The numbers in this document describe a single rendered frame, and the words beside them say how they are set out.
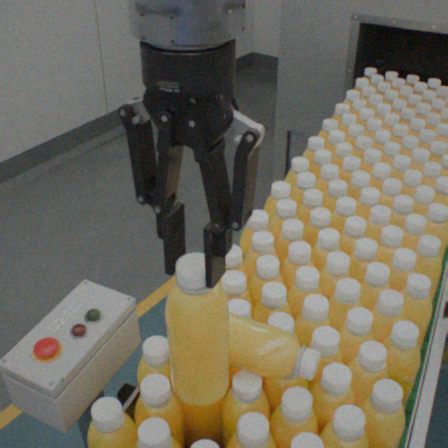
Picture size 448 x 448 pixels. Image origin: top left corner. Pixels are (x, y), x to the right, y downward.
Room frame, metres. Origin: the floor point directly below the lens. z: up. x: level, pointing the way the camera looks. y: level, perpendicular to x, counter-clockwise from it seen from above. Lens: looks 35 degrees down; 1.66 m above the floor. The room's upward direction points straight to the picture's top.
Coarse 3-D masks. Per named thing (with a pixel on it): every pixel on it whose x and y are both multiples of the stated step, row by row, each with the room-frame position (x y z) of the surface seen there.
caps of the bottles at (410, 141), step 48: (432, 96) 1.50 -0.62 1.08; (432, 144) 1.16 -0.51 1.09; (288, 192) 0.94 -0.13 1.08; (336, 192) 0.95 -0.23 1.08; (432, 192) 0.93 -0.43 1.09; (336, 240) 0.77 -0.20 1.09; (384, 240) 0.78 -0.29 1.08; (432, 240) 0.76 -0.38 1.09; (240, 288) 0.65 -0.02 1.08; (336, 288) 0.64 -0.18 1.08; (336, 336) 0.53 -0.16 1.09
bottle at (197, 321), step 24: (216, 288) 0.41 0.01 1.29; (168, 312) 0.40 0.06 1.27; (192, 312) 0.39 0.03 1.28; (216, 312) 0.39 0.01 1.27; (168, 336) 0.41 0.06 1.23; (192, 336) 0.38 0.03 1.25; (216, 336) 0.39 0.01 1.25; (192, 360) 0.38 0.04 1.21; (216, 360) 0.39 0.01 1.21; (192, 384) 0.38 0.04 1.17; (216, 384) 0.39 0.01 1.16
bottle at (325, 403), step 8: (320, 384) 0.47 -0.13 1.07; (312, 392) 0.47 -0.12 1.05; (320, 392) 0.46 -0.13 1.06; (328, 392) 0.45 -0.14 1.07; (336, 392) 0.45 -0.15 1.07; (344, 392) 0.45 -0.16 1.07; (352, 392) 0.46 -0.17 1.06; (320, 400) 0.45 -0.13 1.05; (328, 400) 0.44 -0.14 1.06; (336, 400) 0.44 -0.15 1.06; (344, 400) 0.44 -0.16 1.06; (352, 400) 0.45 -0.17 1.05; (320, 408) 0.44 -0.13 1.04; (328, 408) 0.44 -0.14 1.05; (336, 408) 0.44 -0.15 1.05; (320, 416) 0.44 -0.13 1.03; (328, 416) 0.43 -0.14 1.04; (320, 424) 0.44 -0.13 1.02
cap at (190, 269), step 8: (184, 256) 0.43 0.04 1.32; (192, 256) 0.43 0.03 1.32; (200, 256) 0.43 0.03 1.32; (176, 264) 0.41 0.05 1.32; (184, 264) 0.42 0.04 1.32; (192, 264) 0.42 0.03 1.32; (200, 264) 0.42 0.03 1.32; (176, 272) 0.41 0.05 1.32; (184, 272) 0.40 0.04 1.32; (192, 272) 0.40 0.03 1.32; (200, 272) 0.40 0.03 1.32; (184, 280) 0.40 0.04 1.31; (192, 280) 0.40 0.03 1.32; (200, 280) 0.40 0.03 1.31; (192, 288) 0.40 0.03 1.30; (200, 288) 0.40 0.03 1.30
